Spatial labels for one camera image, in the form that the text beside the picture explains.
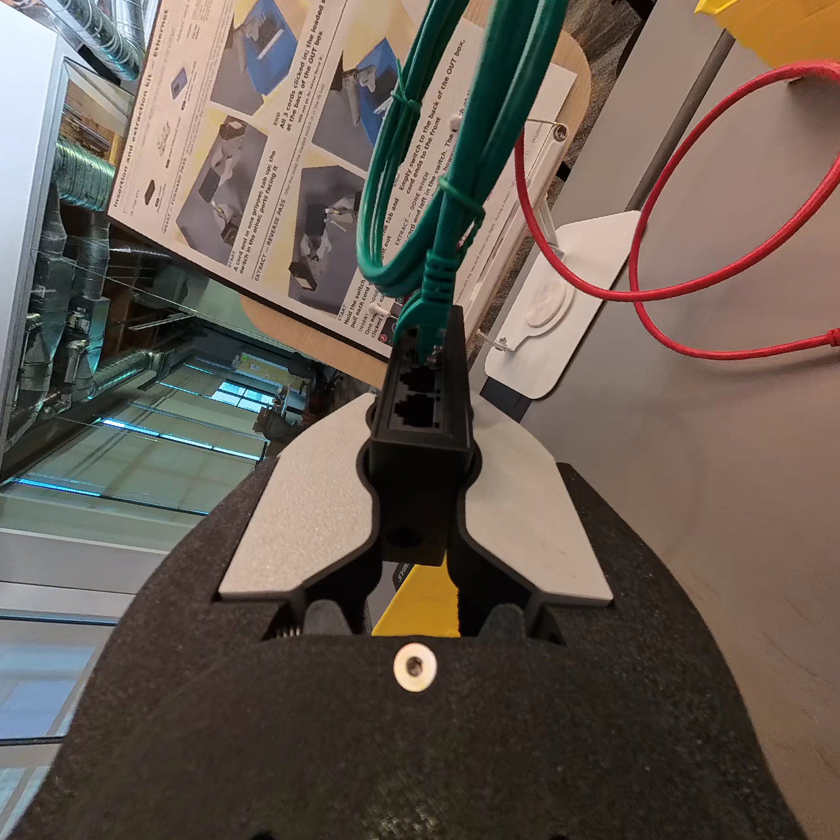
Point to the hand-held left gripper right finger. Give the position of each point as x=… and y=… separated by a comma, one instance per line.
x=531, y=524

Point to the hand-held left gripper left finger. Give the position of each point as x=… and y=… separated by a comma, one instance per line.
x=308, y=518

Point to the black network switch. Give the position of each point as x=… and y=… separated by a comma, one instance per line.
x=420, y=485

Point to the yellow plastic bin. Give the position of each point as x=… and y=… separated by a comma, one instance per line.
x=425, y=602
x=787, y=32

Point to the black power adapter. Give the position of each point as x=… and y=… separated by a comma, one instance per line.
x=393, y=584

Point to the black flat panel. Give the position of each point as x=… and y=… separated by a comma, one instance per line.
x=511, y=402

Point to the printed instruction sheet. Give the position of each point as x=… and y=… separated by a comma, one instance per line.
x=215, y=197

